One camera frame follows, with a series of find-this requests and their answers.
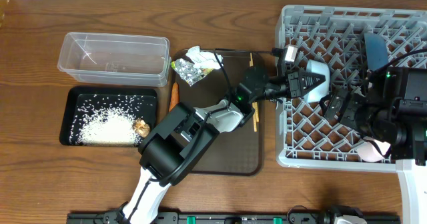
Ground light blue rice bowl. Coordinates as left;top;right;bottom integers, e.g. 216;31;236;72
303;60;330;103

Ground wooden chopstick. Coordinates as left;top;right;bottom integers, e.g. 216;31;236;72
252;102;260;123
250;53;258;133

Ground dark blue plate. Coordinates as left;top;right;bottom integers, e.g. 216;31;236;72
364;33;388;71

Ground foil wrapper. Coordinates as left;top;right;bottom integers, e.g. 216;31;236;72
171;59;213;86

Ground orange carrot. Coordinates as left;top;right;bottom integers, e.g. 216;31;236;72
169;82;179;111

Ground brown round bread piece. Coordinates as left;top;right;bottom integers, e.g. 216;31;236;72
132;119;151;138

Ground white paper napkin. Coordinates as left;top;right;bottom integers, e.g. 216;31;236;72
185;46;223;69

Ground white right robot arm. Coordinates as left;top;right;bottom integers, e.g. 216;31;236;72
320;67;426;223

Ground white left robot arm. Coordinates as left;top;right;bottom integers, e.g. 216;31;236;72
115;66;330;223

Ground grey dishwasher rack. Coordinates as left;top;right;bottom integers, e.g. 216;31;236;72
275;5;426;173

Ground black waste tray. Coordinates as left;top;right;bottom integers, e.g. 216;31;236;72
59;86;157;146

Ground brown serving tray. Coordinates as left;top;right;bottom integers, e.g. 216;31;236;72
171;51;264;176

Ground clear plastic bin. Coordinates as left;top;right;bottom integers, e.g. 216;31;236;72
57;32;171;87

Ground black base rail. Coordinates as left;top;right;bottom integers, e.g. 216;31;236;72
66;203;401;224

